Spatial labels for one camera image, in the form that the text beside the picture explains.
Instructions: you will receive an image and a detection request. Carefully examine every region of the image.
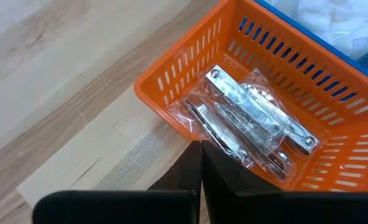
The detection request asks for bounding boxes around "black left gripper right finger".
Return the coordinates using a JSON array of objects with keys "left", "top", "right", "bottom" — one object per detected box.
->
[{"left": 201, "top": 140, "right": 368, "bottom": 224}]

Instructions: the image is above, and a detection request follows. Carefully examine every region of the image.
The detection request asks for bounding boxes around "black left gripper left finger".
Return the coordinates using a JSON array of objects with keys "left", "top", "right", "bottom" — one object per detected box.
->
[{"left": 32, "top": 140, "right": 202, "bottom": 224}]

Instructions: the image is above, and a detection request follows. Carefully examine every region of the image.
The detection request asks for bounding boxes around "small bagged grey item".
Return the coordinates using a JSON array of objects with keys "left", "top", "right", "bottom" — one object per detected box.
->
[{"left": 166, "top": 90, "right": 257, "bottom": 169}]

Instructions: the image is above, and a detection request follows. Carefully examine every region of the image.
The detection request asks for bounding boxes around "blue plastic basket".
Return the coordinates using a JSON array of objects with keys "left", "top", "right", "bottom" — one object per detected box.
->
[{"left": 254, "top": 0, "right": 368, "bottom": 87}]

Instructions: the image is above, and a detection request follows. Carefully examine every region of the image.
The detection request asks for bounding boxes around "orange plastic basket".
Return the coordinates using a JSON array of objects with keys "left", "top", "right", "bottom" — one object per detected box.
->
[{"left": 133, "top": 0, "right": 368, "bottom": 193}]

